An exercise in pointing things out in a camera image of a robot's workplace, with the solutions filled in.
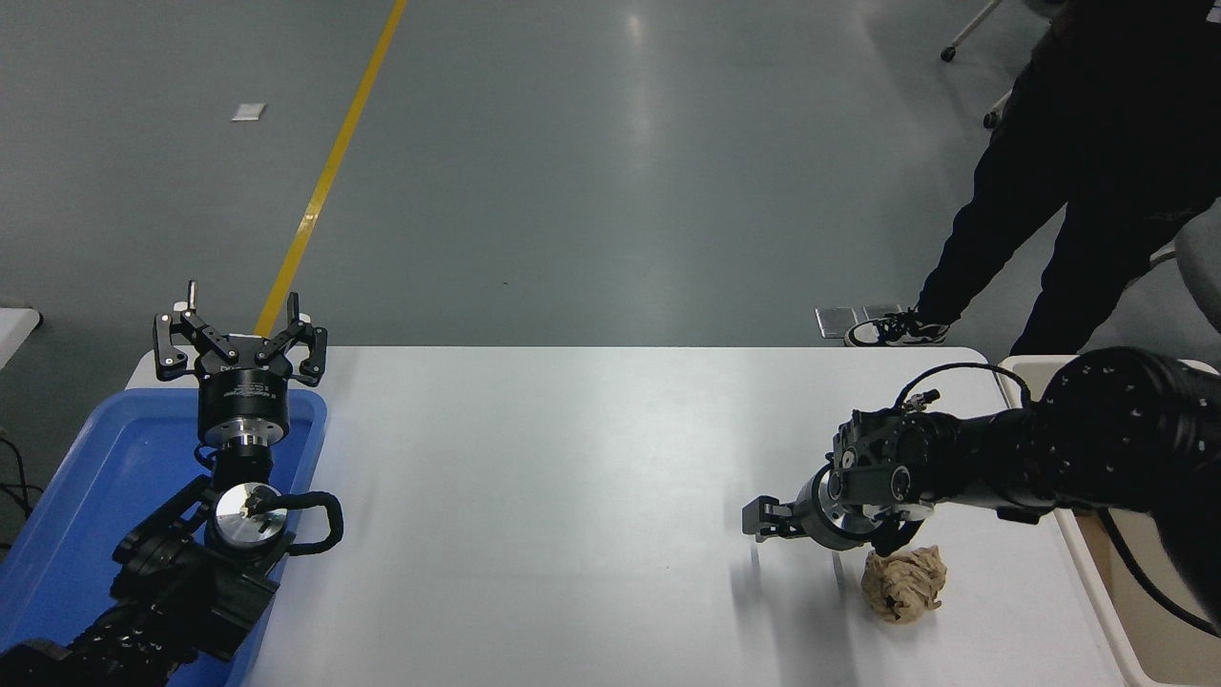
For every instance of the tan paper ball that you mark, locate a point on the tan paper ball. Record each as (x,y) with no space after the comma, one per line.
(904,584)

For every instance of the small white floor scrap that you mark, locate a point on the small white floor scrap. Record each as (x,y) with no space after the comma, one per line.
(248,112)

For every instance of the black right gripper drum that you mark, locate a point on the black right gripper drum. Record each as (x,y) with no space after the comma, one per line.
(828,520)

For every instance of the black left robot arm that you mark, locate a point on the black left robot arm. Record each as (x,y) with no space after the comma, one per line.
(162,592)

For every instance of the white side table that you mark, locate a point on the white side table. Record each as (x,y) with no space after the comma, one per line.
(14,334)

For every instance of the blue plastic tray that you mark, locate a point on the blue plastic tray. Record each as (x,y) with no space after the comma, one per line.
(86,477)

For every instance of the white wheeled chair base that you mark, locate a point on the white wheeled chair base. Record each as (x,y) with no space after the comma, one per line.
(968,33)

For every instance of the large pale bin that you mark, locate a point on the large pale bin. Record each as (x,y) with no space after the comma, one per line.
(1130,611)

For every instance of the metal floor plate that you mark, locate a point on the metal floor plate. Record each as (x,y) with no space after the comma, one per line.
(844,320)

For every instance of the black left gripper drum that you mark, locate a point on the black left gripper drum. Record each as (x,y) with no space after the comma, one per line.
(243,401)

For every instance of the person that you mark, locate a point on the person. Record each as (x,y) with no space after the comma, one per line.
(1097,124)

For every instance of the grey chair seat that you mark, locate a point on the grey chair seat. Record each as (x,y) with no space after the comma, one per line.
(1202,267)

